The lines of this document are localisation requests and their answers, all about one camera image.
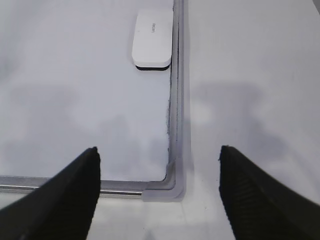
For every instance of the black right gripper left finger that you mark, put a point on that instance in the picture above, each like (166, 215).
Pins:
(61, 209)

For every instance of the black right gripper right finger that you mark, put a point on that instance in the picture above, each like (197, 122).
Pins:
(259, 207)

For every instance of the white rectangular board eraser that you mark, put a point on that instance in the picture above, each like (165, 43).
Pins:
(153, 39)

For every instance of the white board with aluminium frame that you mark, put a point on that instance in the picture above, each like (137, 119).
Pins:
(68, 83)

